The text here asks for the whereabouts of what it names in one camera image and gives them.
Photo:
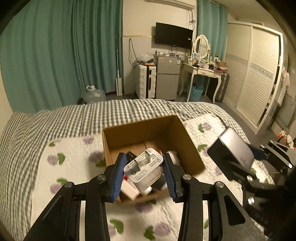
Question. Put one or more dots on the small cardboard box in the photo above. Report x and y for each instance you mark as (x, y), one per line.
(220, 66)

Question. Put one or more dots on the white oval mirror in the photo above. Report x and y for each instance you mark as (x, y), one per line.
(201, 47)

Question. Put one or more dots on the clear water jug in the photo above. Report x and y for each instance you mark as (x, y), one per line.
(94, 95)

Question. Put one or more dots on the long black box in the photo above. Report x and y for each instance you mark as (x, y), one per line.
(131, 155)

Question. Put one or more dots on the silver small fridge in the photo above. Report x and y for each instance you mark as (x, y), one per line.
(167, 78)

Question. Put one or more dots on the wide teal curtain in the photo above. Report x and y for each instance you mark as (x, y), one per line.
(57, 46)

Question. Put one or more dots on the white air conditioner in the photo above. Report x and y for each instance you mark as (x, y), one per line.
(175, 2)

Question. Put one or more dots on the white floral quilt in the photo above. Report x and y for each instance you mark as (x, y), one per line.
(76, 148)

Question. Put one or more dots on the white small box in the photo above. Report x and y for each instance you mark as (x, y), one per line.
(128, 190)

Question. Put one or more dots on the brown suitcase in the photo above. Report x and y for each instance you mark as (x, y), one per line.
(223, 88)

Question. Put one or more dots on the white ribbed suitcase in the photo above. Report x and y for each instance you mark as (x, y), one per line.
(144, 81)

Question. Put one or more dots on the hanging white clothes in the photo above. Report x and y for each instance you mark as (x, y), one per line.
(283, 85)

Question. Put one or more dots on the clear plastic bag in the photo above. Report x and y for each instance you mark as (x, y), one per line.
(145, 59)

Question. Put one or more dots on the black wall television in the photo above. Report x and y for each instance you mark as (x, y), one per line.
(173, 34)

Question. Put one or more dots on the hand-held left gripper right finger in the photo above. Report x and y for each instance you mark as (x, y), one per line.
(170, 180)

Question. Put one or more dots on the blue laundry basket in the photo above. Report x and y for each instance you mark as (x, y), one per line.
(196, 92)

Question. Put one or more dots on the white louvred wardrobe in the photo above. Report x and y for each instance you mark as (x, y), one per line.
(254, 74)

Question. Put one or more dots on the narrow teal curtain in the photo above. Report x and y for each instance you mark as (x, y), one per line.
(211, 25)

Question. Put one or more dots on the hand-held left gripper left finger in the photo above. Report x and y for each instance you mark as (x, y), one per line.
(118, 178)

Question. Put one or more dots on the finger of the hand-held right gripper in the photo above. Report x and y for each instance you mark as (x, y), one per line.
(257, 152)
(240, 170)

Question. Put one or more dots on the white charger adapter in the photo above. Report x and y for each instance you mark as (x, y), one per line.
(145, 176)

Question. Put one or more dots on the black rectangular power bank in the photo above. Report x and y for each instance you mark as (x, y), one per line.
(235, 148)

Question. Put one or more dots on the white dressing table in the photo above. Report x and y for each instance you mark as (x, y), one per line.
(203, 70)

